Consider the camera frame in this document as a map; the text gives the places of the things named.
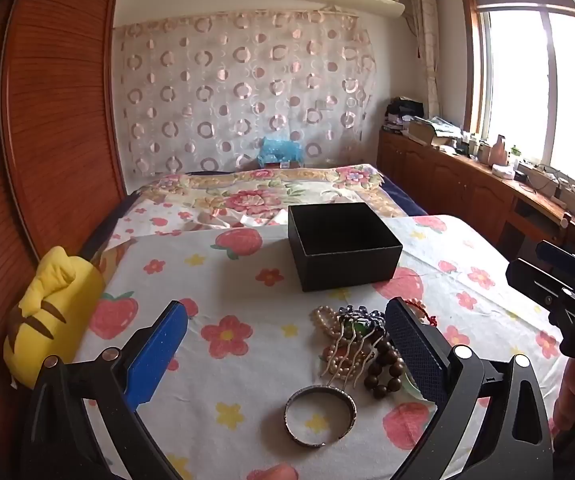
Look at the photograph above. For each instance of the floral blanket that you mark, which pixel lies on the floral blanket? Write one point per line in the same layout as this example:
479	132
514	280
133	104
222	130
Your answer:
247	200

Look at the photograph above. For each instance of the black cardboard box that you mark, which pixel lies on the black cardboard box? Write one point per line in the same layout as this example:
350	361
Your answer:
347	270

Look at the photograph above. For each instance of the dark clothes pile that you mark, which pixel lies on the dark clothes pile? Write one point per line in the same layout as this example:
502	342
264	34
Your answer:
402	112

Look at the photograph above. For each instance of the white round container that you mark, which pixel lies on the white round container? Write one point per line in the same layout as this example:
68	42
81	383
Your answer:
503	172

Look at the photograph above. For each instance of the blue plastic bag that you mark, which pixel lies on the blue plastic bag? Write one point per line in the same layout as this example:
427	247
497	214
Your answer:
280	152

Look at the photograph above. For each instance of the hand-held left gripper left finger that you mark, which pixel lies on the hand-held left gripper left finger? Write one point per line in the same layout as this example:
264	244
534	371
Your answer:
160	350

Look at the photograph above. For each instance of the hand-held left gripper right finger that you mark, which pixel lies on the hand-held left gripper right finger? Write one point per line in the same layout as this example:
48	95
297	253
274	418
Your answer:
412	355

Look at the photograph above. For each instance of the dark blue bedsheet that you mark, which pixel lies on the dark blue bedsheet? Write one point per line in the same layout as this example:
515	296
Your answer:
402	197

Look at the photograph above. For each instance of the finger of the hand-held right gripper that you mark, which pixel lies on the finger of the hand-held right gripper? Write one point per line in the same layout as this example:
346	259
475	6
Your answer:
562	260
532	277

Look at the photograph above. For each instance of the yellow plush toy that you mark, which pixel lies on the yellow plush toy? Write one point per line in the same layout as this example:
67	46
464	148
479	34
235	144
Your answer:
57	300

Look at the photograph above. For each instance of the silver hair comb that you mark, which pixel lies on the silver hair comb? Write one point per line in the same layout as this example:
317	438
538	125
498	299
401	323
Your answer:
362	318

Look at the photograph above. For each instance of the silver bangle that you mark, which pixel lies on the silver bangle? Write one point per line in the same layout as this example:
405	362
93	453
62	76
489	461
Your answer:
322	390

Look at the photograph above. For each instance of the patterned window curtain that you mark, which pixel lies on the patterned window curtain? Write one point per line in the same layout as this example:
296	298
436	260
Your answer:
426	45

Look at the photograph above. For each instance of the beige cardboard box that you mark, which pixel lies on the beige cardboard box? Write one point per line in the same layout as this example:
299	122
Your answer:
427	132

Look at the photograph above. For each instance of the wooden framed window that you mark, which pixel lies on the wooden framed window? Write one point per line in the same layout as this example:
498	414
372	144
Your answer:
517	85

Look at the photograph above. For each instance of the person's right hand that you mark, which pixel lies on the person's right hand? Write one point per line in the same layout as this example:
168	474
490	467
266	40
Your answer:
573	395

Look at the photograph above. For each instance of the pink bottle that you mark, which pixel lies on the pink bottle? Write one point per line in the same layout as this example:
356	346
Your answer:
497	152

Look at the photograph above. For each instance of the strawberry flower print tablecloth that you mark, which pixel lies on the strawberry flower print tablecloth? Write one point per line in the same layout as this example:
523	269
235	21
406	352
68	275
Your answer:
247	310

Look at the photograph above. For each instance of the long wooden cabinet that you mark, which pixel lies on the long wooden cabinet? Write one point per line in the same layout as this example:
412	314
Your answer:
447	180

